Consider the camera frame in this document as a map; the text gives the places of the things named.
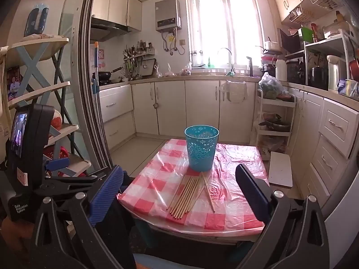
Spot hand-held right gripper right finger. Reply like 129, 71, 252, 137
235, 163, 330, 269

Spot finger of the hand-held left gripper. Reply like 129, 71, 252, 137
42, 167, 114, 200
43, 157, 70, 172

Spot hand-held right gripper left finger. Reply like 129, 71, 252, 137
28, 165, 135, 269

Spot blue perforated plastic basket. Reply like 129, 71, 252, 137
184, 125, 220, 172

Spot bundle of bamboo chopsticks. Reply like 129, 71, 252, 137
167, 172, 216, 219

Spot person's left hand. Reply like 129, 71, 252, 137
0, 219, 32, 258

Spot red round patterned toy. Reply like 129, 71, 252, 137
42, 146, 69, 161

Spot orange white stuffed toy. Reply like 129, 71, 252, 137
49, 109, 63, 138

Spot white step stool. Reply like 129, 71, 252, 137
268, 151, 293, 188

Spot person's left leg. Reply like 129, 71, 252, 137
95, 171, 146, 269

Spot red white checkered tablecloth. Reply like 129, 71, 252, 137
116, 139, 270, 231

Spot white rolling cart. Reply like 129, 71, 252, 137
255, 90, 297, 153

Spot printed photo card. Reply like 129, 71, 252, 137
6, 66, 21, 101

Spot dark cooking pot with lid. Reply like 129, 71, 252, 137
259, 116, 291, 132

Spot blue and orange seat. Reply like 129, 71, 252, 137
133, 254, 158, 269

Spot black frying pan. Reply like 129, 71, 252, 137
93, 67, 124, 82

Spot white hanging bag holder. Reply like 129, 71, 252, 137
219, 80, 247, 103

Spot plastic bag of greens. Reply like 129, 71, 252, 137
258, 72, 289, 100

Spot white thermos jug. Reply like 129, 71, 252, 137
275, 58, 288, 82

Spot curved chrome faucet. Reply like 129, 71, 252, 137
217, 48, 234, 73

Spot black rice cooker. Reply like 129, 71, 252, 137
308, 66, 328, 90

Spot dark filled plastic bag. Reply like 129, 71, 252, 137
179, 62, 193, 77

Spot black range hood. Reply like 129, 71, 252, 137
90, 17, 132, 42

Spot pink tied plastic bag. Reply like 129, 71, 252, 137
164, 63, 178, 77

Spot blue snack packet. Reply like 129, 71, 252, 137
338, 79, 359, 101

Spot white electric water boiler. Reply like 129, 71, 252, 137
327, 55, 348, 91

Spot black microwave oven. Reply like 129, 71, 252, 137
278, 28, 306, 54

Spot red hanging pan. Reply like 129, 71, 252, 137
349, 59, 359, 80

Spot bright kitchen window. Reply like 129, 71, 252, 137
186, 0, 265, 69

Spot green box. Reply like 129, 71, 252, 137
301, 26, 315, 43

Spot white counter shelf rack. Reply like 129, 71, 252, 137
304, 31, 359, 91

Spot grey gas water heater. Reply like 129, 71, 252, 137
155, 0, 182, 33

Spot grey sliding door frame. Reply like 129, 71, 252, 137
60, 0, 113, 174

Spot wooden shelf with blue frame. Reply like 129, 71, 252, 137
0, 35, 93, 177

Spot red wall stickers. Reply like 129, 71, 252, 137
90, 48, 105, 69

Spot blue patterned wall hanger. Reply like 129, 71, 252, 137
24, 4, 49, 37

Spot wall rack of kitchen utensils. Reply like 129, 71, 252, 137
123, 41, 157, 80

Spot white wall cabinets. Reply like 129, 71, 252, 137
91, 0, 142, 31

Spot white wire basket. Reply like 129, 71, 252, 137
289, 0, 341, 24

